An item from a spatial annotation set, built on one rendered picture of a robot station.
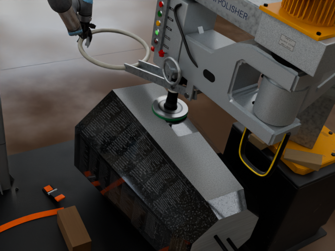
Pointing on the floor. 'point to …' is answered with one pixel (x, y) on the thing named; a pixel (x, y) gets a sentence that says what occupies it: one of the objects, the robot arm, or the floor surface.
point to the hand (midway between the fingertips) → (84, 44)
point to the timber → (73, 229)
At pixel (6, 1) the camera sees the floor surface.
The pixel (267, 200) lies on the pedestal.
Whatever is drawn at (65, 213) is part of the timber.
